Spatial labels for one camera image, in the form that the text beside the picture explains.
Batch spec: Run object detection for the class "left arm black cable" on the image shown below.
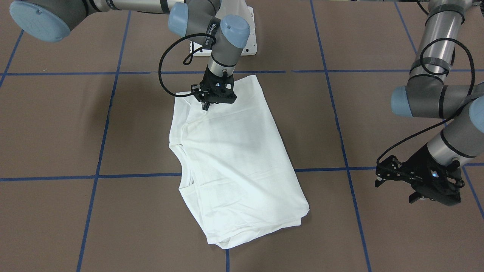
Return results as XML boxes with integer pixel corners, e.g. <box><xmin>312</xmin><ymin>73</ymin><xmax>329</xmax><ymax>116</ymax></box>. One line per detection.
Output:
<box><xmin>376</xmin><ymin>37</ymin><xmax>476</xmax><ymax>167</ymax></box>

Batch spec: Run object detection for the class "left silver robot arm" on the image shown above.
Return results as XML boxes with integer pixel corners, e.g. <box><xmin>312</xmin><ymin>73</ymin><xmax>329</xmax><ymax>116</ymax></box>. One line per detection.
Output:
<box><xmin>385</xmin><ymin>0</ymin><xmax>483</xmax><ymax>206</ymax></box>

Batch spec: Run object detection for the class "white long-sleeve printed shirt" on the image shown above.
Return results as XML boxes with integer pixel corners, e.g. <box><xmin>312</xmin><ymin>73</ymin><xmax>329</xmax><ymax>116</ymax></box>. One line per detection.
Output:
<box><xmin>168</xmin><ymin>75</ymin><xmax>309</xmax><ymax>249</ymax></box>

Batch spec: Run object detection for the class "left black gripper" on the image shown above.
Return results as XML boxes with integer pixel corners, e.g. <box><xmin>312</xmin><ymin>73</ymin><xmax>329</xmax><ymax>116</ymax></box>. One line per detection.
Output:
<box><xmin>401</xmin><ymin>146</ymin><xmax>464</xmax><ymax>206</ymax></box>

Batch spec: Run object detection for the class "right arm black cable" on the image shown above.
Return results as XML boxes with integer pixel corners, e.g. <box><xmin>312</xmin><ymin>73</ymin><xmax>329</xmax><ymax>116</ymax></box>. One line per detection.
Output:
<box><xmin>158</xmin><ymin>33</ymin><xmax>218</xmax><ymax>98</ymax></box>

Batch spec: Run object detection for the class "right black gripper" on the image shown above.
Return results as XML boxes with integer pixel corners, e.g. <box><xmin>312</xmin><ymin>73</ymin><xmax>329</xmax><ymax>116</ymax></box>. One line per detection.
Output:
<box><xmin>199</xmin><ymin>69</ymin><xmax>237</xmax><ymax>111</ymax></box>

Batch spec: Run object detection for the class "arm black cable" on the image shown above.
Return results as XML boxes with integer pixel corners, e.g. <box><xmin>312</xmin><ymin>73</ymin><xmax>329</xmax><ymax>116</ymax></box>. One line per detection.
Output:
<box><xmin>158</xmin><ymin>33</ymin><xmax>218</xmax><ymax>98</ymax></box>
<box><xmin>376</xmin><ymin>37</ymin><xmax>476</xmax><ymax>167</ymax></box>

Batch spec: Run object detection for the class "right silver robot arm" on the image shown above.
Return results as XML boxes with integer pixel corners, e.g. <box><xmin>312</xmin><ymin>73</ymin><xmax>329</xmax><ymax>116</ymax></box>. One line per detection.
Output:
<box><xmin>9</xmin><ymin>0</ymin><xmax>255</xmax><ymax>111</ymax></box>

